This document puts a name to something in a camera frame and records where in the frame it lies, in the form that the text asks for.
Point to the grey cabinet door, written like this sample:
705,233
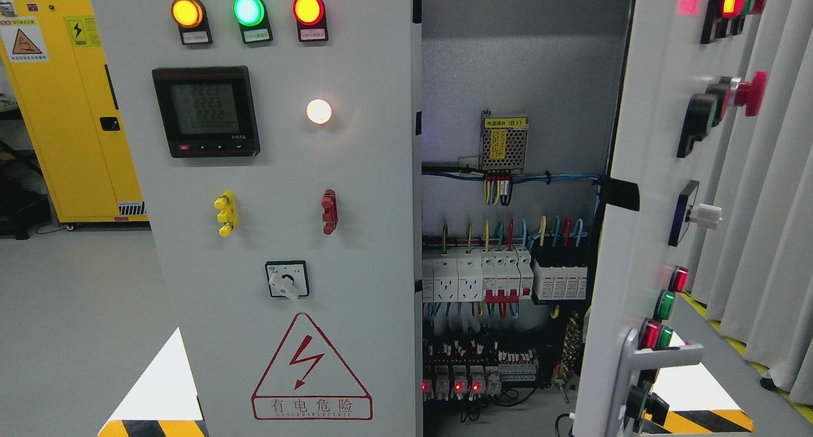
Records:
362,277
656,195

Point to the red terminal posts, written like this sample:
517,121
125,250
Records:
330,213

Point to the upper row circuit breakers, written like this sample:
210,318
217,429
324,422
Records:
459,276

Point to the metal mesh power supply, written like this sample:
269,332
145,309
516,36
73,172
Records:
503,141

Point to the white indicator light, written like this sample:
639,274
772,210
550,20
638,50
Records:
319,111

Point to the black surge protector block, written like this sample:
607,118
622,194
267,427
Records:
560,272

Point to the lower row relays and breakers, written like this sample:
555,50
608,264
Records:
474,366

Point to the yellow terminal posts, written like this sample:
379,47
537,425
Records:
225,204

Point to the red electric hazard sticker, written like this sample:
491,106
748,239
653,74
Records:
307,379

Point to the black digital power meter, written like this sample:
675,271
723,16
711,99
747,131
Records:
207,112

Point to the red indicator light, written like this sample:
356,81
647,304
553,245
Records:
311,20

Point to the green indicator light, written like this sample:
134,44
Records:
253,21

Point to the yellow indicator light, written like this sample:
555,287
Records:
191,19

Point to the red emergency stop button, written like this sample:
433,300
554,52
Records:
733,91

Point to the yellow safety cabinet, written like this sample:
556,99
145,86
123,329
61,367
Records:
53,52

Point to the black white selector switch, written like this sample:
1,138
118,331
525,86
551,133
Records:
287,279

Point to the grey door lever handle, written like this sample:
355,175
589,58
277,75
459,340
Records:
628,400

